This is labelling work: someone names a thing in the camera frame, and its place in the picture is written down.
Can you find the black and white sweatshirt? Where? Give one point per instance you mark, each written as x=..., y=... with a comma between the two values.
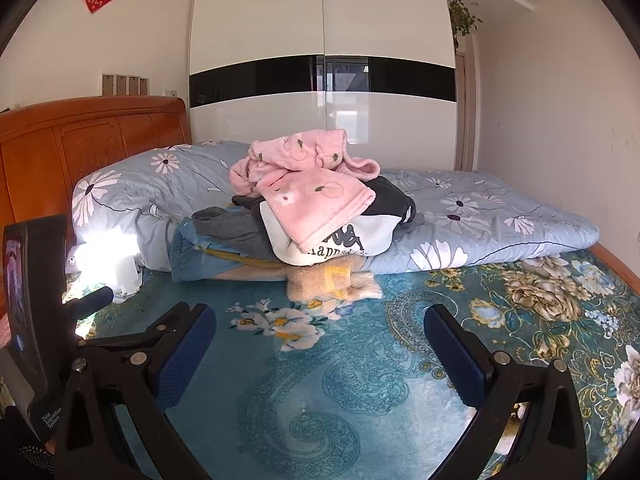
x=370, y=237

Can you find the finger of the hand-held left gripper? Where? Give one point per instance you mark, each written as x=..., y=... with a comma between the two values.
x=95, y=298

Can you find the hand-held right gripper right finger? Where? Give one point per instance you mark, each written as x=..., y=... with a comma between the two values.
x=452, y=360

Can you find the green potted plant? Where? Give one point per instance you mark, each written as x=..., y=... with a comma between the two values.
x=462, y=17

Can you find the wooden bed headboard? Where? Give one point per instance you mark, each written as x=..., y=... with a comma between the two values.
x=45, y=150

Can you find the white wardrobe with black stripe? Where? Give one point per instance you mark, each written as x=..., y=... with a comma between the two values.
x=260, y=20

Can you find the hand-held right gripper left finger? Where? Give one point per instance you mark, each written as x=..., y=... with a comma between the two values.
x=187, y=360

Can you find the light blue garment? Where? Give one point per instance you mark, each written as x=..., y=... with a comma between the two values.
x=190, y=260

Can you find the beige fluffy garment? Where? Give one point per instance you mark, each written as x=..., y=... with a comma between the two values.
x=310, y=280

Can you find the wooden door frame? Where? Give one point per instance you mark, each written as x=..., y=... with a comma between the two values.
x=467, y=110

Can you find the light blue floral quilt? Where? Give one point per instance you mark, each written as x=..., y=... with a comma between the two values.
x=465, y=220

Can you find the beige wall panel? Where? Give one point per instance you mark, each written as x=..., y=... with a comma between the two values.
x=125, y=85

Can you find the wooden bed frame rail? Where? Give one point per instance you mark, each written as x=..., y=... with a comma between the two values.
x=620, y=265

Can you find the person's left hand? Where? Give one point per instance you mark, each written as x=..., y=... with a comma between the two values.
x=30, y=455

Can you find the white plush toy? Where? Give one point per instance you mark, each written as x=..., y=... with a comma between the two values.
x=125, y=270

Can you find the grey garment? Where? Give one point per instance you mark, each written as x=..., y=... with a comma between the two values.
x=235, y=230

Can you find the teal floral blanket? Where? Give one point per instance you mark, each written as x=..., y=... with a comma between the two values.
x=350, y=385

